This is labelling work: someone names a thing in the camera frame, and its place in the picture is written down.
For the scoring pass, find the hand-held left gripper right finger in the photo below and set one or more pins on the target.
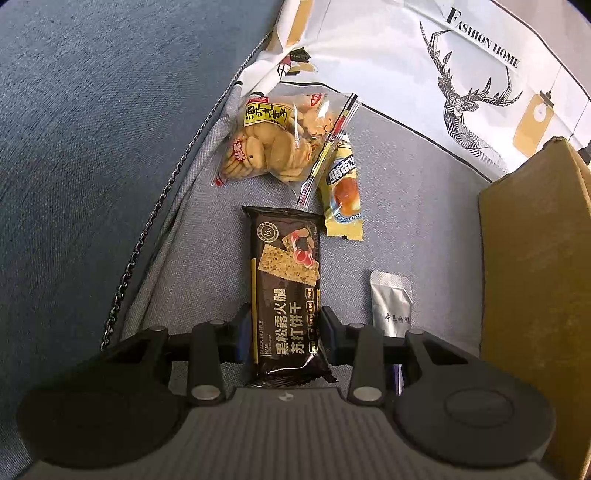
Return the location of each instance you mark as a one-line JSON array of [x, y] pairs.
[[327, 328]]

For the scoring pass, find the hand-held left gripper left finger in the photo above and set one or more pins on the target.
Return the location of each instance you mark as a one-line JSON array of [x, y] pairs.
[[240, 330]]

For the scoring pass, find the black cracker packet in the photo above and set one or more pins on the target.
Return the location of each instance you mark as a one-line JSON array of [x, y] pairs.
[[288, 295]]

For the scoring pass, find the brown cardboard box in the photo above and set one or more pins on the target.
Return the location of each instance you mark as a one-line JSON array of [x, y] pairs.
[[531, 277]]

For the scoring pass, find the silver foil sachet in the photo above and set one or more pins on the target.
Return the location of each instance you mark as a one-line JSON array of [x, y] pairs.
[[391, 304]]

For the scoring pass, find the grey fabric storage bag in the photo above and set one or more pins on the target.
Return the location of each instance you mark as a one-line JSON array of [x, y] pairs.
[[207, 258]]

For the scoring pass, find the yellow snack packet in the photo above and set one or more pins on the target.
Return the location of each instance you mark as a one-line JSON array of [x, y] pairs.
[[344, 194]]

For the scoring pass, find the dark metal zipper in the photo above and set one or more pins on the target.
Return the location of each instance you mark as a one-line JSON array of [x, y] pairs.
[[152, 221]]

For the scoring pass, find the clear bag of round cookies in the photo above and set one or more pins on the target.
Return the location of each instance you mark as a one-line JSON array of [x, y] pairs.
[[272, 147]]

